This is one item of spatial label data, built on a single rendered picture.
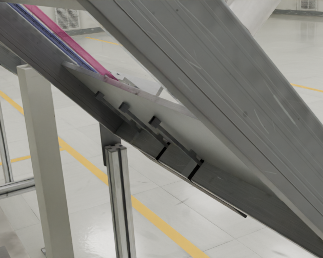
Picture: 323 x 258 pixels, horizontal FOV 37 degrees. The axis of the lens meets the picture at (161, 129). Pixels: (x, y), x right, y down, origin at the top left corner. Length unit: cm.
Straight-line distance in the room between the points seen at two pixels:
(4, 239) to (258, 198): 41
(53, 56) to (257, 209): 51
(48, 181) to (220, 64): 100
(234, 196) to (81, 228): 145
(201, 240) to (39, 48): 121
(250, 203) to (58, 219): 72
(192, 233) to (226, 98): 170
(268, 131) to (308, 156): 5
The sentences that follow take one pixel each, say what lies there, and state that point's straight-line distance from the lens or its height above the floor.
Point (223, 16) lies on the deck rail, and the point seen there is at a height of 99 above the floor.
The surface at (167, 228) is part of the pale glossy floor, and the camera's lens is 206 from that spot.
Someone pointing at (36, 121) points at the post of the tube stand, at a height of 69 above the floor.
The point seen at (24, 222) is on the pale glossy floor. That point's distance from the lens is 226.
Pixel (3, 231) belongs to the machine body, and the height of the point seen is 62.
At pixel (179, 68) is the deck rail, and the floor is 96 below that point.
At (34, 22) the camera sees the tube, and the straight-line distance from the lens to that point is 88.
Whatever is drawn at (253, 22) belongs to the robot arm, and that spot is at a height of 90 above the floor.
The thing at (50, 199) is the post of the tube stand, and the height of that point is 47.
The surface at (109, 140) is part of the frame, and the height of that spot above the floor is 65.
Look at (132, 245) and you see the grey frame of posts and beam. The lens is 122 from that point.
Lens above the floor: 102
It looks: 18 degrees down
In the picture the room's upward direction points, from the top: 4 degrees counter-clockwise
